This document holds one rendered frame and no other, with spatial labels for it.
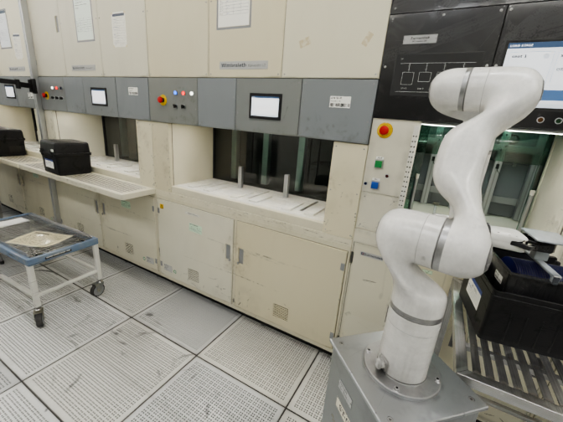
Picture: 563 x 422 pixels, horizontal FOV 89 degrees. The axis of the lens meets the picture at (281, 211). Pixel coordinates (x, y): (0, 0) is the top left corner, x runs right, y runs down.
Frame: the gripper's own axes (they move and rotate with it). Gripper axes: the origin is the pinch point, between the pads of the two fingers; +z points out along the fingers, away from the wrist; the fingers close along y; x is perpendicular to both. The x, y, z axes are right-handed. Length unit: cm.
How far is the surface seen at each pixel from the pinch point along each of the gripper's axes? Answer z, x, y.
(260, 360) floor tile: -98, -106, -22
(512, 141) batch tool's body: 10, 29, -76
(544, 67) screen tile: -4, 54, -28
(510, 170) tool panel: 26, 11, -114
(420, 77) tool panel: -42, 51, -34
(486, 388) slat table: -15.8, -31.0, 32.8
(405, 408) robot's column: -36, -30, 48
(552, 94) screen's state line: 1, 46, -27
